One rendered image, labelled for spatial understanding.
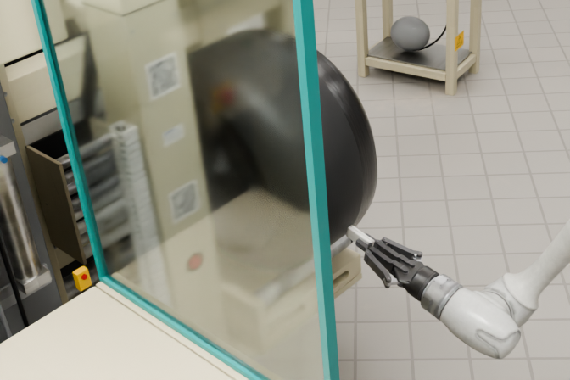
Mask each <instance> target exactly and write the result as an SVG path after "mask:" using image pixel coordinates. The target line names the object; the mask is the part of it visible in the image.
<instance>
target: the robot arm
mask: <svg viewBox="0 0 570 380"><path fill-rule="evenodd" d="M346 237H348V238H349V239H351V240H352V241H353V242H355V245H356V246H357V247H358V248H360V249H361V250H363V251H364V252H365V255H364V259H363V260H364V261H365V262H366V263H367V264H368V265H369V266H370V267H371V269H372V270H373V271H374V272H375V273H376V274H377V275H378V276H379V278H380V279H381V280H382V281H383V284H384V287H385V288H390V285H398V286H399V287H402V288H404V289H405V290H406V291H407V293H408V294H409V295H411V296H412V297H413V298H415V299H417V300H418V301H421V307H422V308H423V309H424V310H426V311H427V312H429V313H430V314H431V315H433V316H435V317H436V319H438V320H440V321H441V322H443V323H444V324H445V325H446V327H447V328H448V329H449V331H450V332H451V333H453V334H454V335H455V336H456V337H457V338H459V339H460V340H461V341H462V342H463V343H465V344H466V345H468V346H469V347H471V348H473V349H475V350H476V351H477V352H479V353H481V354H483V355H487V356H488V357H491V358H495V359H498V360H499V359H503V358H505V357H506V356H508V355H509V354H510V353H511V352H512V351H513V350H514V349H515V347H516V346H517V344H518V342H519V339H520V337H521V332H520V330H519V327H520V326H521V325H523V324H525V323H526V322H527V321H528V319H529V318H530V316H531V315H532V314H533V313H534V312H535V311H536V310H537V309H538V308H539V296H540V294H541V293H542V291H543V290H544V289H545V288H546V287H547V286H548V285H549V284H550V283H551V282H552V281H553V280H554V279H555V278H556V276H557V275H558V274H559V273H560V272H561V271H562V270H563V269H564V268H565V267H566V266H567V265H568V264H569V263H570V219H569V221H568V222H567V223H566V225H565V226H564V227H563V228H562V229H561V230H560V231H559V233H558V234H557V235H556V237H555V238H554V239H553V241H552V242H551V243H550V245H549V246H548V247H547V248H546V250H545V251H544V252H543V254H542V255H541V256H540V257H539V258H538V259H537V260H536V261H535V262H534V263H533V264H532V265H530V266H529V267H528V268H527V269H525V270H524V271H521V272H519V273H517V274H512V273H506V274H505V275H503V276H502V277H500V278H498V279H497V280H495V281H494V282H492V283H490V284H489V285H488V286H486V287H485V288H484V290H483V291H481V292H479V291H471V290H468V289H466V288H464V287H463V286H462V285H461V284H459V283H458V282H456V281H455V280H453V279H452V278H450V277H448V276H447V275H445V274H441V275H439V274H438V273H437V272H436V271H435V270H433V269H432V268H430V267H429V266H427V265H424V264H423V263H422V262H421V261H422V252H421V251H416V250H412V249H409V248H407V247H406V246H403V245H401V244H399V243H396V242H395V241H392V240H390V239H388V238H386V237H383V239H381V240H378V239H375V238H374V237H372V236H371V235H369V234H368V233H363V232H362V231H360V230H359V229H357V228H356V227H354V226H353V225H351V226H349V227H348V229H347V233H346ZM386 243H387V244H386ZM386 269H387V270H388V271H387V270H386ZM389 273H390V274H389ZM392 275H393V276H394V277H392Z"/></svg>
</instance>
